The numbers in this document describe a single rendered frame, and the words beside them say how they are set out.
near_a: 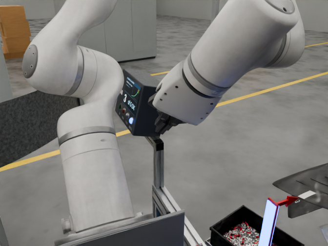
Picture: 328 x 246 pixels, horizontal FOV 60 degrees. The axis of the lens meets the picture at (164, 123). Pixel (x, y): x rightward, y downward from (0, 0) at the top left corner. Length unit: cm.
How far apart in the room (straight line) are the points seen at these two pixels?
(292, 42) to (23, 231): 218
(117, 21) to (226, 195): 515
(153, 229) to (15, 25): 796
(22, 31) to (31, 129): 639
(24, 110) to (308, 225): 212
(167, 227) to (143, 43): 679
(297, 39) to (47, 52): 45
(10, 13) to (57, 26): 764
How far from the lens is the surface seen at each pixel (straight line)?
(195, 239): 93
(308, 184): 70
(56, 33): 63
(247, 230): 102
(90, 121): 58
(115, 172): 57
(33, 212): 250
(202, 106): 49
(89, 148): 57
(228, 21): 38
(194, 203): 238
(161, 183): 110
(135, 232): 50
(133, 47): 708
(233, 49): 38
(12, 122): 199
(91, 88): 67
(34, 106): 206
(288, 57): 45
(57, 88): 64
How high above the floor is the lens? 154
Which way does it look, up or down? 25 degrees down
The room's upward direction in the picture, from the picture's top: straight up
